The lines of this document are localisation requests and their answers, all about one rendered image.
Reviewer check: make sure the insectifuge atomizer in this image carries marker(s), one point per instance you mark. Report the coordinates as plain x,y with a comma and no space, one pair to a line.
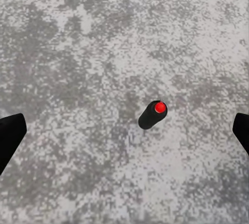
153,114

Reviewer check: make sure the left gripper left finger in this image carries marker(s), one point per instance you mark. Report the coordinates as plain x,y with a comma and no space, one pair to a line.
12,131

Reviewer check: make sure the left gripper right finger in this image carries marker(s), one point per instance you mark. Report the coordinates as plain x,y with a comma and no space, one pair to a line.
241,130

